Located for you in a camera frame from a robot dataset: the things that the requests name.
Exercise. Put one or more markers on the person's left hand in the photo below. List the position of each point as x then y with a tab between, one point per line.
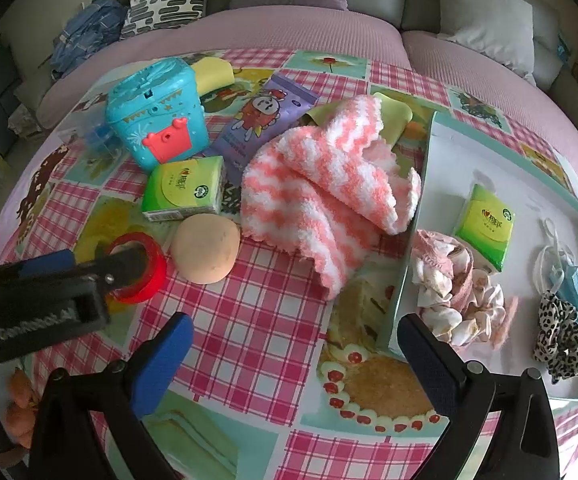
22	410

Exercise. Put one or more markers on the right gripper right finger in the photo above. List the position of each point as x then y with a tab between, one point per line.
524	445

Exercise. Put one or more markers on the clear box with blue item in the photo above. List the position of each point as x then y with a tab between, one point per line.
99	137

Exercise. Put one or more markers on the purple baby wipes pack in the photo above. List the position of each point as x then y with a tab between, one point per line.
271	111

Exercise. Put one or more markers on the colourful patchwork tablecloth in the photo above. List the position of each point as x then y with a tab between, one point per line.
258	333

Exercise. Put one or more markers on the pink white striped fluffy cloth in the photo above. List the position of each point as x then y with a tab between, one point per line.
328	193

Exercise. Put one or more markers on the turquoise plastic toy box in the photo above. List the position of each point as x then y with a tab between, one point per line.
158	115

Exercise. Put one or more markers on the pink floral scrunchie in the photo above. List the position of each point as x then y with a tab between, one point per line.
457	301

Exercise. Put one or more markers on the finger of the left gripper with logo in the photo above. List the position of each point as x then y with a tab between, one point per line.
48	300

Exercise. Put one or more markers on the blue crumpled clothes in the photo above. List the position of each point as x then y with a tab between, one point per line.
86	33

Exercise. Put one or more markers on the yellow sponge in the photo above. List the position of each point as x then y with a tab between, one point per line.
212	74

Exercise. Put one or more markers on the blue surgical face mask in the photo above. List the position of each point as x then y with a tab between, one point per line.
555	269

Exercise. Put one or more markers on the beige round sponge ball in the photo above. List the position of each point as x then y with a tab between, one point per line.
205	248

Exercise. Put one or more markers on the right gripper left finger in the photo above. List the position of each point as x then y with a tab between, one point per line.
65	442

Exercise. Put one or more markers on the light grey cushion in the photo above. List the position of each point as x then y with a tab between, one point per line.
501	30

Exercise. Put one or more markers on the green tissue pack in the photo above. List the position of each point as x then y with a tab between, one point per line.
178	190
486	224

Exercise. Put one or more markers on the grey sofa with pink cover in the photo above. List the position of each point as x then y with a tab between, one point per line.
552	115

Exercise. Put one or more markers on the red tape roll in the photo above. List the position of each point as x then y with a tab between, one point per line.
152	279

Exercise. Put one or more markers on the leopard print scrunchie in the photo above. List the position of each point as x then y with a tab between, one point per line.
556	343

